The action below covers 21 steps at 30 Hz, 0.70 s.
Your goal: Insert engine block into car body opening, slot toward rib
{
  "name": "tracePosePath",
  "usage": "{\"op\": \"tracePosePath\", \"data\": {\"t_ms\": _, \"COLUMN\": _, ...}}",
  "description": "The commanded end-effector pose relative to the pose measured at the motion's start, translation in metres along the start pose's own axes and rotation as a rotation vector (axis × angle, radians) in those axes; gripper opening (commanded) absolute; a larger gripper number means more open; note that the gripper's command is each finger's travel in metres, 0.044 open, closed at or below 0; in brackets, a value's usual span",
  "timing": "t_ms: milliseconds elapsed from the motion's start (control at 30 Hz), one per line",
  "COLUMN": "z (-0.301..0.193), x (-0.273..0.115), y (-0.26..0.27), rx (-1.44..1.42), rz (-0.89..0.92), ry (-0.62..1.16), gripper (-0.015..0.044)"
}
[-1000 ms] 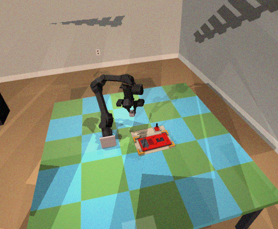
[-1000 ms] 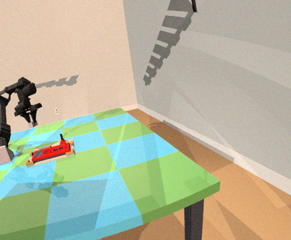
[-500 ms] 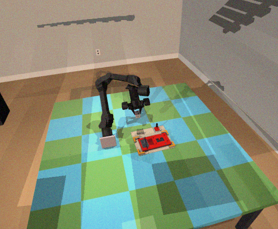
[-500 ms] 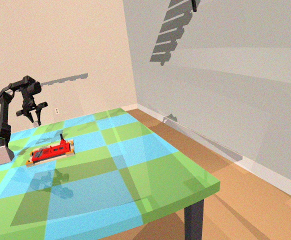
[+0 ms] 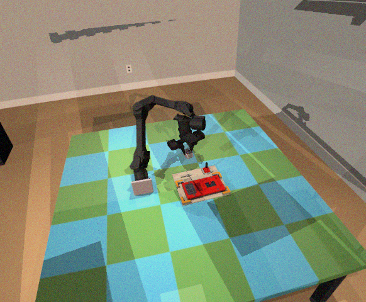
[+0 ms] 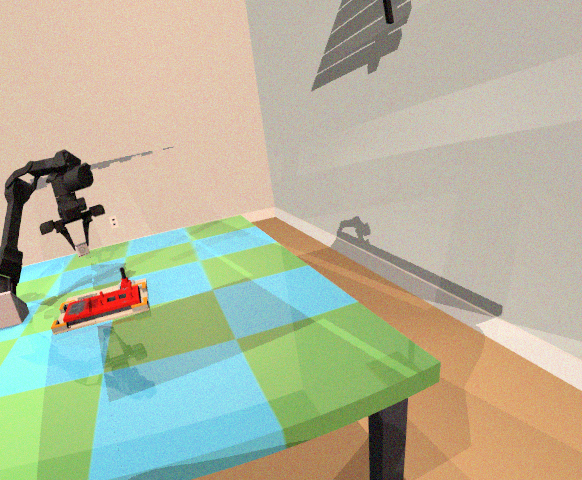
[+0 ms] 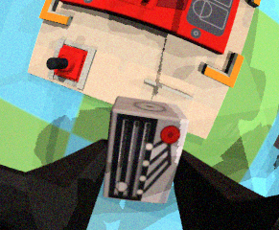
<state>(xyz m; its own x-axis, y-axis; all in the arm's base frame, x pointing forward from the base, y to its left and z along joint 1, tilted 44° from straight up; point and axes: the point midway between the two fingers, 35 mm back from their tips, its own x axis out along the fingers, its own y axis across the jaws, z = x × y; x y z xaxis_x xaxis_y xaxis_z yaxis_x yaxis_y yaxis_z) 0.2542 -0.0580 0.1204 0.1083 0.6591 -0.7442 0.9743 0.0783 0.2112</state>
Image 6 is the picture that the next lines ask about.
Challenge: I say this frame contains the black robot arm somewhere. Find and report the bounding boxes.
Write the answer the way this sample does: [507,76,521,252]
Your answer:
[0,149,94,296]

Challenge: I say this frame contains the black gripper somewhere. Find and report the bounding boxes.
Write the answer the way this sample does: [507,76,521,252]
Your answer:
[39,192,105,251]

